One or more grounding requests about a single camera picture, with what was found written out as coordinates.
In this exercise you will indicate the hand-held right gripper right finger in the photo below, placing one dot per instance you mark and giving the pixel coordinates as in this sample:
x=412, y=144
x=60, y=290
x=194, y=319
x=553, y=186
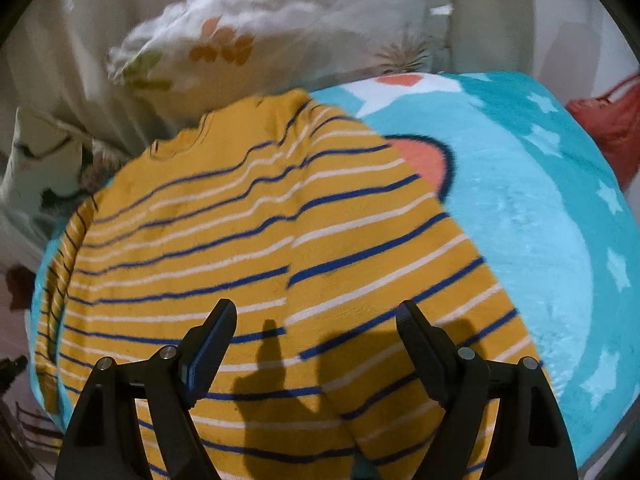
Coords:
x=425, y=345

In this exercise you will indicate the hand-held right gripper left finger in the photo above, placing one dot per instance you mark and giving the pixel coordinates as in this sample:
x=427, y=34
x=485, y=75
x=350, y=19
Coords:
x=209, y=350

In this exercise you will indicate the yellow striped shirt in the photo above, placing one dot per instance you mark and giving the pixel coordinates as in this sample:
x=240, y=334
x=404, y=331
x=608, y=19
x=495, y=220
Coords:
x=210, y=240

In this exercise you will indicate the turquoise printed blanket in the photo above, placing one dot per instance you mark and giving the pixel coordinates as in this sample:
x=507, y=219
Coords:
x=525, y=220

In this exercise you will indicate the patterned white pillow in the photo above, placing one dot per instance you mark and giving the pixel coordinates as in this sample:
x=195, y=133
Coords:
x=35, y=170

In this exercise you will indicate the red cloth bag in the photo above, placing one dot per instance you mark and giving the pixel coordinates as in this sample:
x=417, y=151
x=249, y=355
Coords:
x=607, y=120

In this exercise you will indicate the beige curtain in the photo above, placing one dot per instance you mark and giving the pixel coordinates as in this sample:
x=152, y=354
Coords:
x=60, y=60

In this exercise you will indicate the white floral pillow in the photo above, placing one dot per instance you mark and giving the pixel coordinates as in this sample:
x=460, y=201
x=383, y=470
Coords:
x=280, y=25

